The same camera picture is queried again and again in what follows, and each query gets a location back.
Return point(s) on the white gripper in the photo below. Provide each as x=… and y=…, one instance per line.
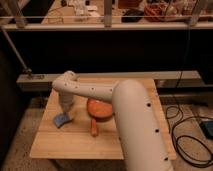
x=66, y=101

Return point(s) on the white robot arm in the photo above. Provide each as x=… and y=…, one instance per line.
x=141, y=140

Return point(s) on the orange bowl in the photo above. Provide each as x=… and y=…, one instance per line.
x=99, y=109

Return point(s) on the orange carrot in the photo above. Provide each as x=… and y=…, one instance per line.
x=94, y=128

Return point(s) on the metal diagonal rod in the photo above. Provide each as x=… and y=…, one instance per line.
x=26, y=69

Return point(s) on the black object on shelf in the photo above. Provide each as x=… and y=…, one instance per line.
x=132, y=16

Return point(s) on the grey low beam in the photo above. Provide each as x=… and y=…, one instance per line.
x=163, y=79

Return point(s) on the red basket on shelf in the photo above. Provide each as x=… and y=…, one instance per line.
x=157, y=13

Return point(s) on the dark power adapter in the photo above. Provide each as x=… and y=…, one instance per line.
x=207, y=129

